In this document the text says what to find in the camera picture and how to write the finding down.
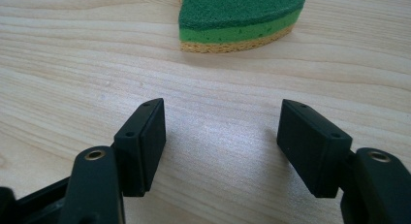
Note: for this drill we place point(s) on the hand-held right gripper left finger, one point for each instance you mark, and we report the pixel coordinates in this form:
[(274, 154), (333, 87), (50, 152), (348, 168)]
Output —
[(139, 153)]

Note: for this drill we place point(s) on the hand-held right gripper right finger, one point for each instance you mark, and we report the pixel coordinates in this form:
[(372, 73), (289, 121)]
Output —
[(315, 149)]

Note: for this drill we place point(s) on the green and yellow sponge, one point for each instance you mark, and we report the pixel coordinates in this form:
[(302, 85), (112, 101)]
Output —
[(236, 17)]

